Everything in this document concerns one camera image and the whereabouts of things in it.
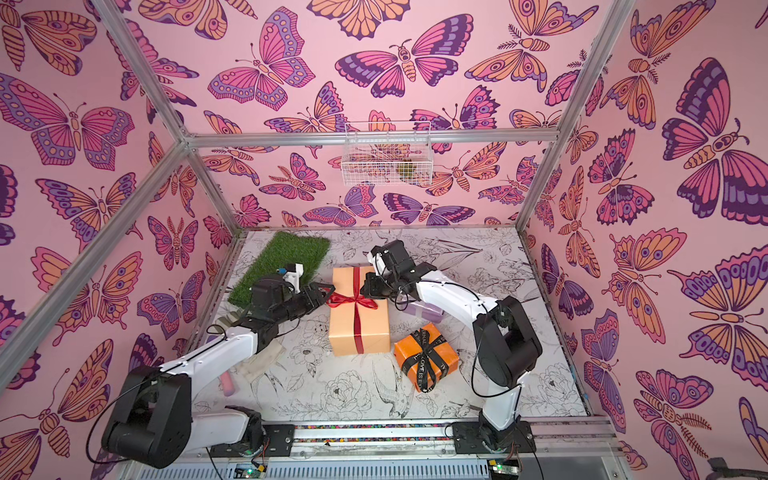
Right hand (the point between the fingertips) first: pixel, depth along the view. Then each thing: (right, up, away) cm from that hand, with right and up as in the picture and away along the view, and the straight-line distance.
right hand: (362, 287), depth 86 cm
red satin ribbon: (-7, -3, -2) cm, 8 cm away
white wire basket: (+7, +42, +9) cm, 43 cm away
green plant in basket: (+13, +36, +8) cm, 40 cm away
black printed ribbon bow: (+18, -19, -7) cm, 27 cm away
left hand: (-8, 0, -1) cm, 8 cm away
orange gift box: (+13, -16, -5) cm, 21 cm away
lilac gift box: (+19, -8, +4) cm, 21 cm away
